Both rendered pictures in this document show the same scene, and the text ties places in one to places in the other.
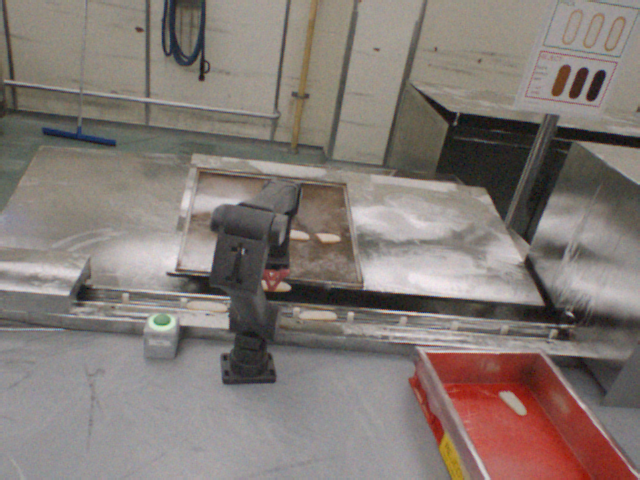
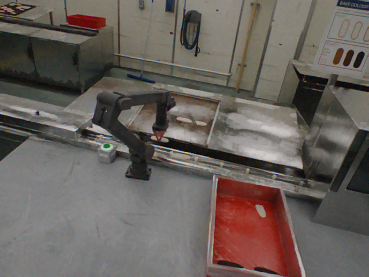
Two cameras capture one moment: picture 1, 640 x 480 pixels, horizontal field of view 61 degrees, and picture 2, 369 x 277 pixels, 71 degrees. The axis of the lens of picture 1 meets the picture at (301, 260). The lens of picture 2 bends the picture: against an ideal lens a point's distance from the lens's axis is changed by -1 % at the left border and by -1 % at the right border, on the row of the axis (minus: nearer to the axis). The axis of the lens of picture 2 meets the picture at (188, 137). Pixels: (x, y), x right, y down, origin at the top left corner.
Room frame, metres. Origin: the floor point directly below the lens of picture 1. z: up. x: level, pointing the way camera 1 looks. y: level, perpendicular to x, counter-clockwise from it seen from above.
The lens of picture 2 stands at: (0.02, -0.45, 1.68)
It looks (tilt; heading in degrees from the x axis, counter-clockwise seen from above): 30 degrees down; 18
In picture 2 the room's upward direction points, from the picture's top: 8 degrees clockwise
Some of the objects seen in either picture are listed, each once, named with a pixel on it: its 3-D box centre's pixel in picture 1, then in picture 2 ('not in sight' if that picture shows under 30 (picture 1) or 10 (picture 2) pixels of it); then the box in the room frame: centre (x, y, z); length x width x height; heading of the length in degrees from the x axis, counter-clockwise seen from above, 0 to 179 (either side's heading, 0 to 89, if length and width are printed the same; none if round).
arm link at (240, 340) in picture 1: (252, 323); (140, 152); (0.95, 0.08, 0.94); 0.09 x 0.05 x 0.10; 176
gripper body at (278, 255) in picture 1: (276, 244); (161, 119); (1.12, 0.06, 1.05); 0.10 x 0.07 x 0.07; 9
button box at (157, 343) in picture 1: (161, 340); (107, 155); (0.96, 0.28, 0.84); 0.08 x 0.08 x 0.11; 8
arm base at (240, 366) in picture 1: (249, 356); (138, 167); (0.93, 0.08, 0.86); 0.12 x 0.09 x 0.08; 106
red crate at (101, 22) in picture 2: not in sight; (87, 21); (3.80, 2.78, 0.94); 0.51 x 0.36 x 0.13; 102
